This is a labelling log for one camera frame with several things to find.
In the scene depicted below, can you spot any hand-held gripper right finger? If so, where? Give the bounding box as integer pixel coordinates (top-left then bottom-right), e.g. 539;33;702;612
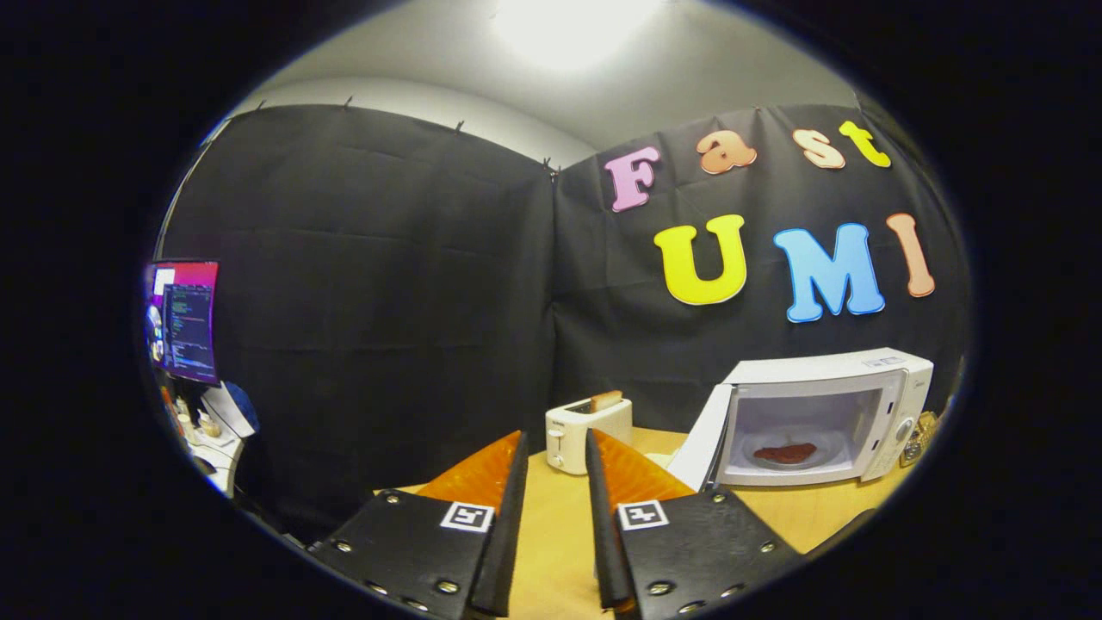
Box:
585;428;802;620

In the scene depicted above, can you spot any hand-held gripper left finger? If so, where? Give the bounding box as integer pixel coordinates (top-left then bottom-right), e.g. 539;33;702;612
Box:
307;429;530;620

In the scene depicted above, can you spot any reddish brown meat piece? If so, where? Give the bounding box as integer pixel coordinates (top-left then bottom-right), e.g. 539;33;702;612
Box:
753;443;819;466

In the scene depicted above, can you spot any white toaster oven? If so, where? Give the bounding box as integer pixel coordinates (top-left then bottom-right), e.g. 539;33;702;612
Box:
667;347;935;493

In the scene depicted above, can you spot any cream toaster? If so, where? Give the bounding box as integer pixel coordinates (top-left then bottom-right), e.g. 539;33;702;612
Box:
545;398;634;476

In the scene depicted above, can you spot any white side desk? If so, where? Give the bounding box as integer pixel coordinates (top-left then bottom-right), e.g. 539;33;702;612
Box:
159;387;246;500

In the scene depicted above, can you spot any white paper sheet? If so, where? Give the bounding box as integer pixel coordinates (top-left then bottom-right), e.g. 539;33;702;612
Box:
201;381;257;440

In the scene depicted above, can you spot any computer monitor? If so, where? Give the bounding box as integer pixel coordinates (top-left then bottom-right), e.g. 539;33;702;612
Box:
145;261;220;386

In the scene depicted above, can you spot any metal wire utensil holder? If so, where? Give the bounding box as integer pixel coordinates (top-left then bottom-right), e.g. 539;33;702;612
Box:
900;411;939;468

